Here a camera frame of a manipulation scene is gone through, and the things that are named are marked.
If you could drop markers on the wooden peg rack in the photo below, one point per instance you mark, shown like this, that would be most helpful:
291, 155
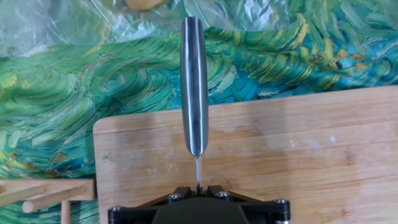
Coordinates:
46, 188

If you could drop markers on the painted landscape tablecloth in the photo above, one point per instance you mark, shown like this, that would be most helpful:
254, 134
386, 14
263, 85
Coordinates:
77, 93

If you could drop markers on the wooden cutting board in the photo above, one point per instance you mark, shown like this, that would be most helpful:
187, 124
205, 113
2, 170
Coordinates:
295, 155

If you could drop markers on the clear plastic bag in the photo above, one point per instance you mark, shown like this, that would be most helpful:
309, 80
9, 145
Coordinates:
62, 21

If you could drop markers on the whole potato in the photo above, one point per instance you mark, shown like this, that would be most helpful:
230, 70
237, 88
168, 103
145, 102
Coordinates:
143, 4

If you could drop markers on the steel kitchen knife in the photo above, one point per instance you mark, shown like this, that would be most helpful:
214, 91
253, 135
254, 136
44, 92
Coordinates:
194, 93

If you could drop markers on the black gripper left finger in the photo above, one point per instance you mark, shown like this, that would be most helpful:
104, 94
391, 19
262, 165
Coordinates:
183, 190

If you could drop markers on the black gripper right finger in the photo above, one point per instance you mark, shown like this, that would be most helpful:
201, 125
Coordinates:
214, 190

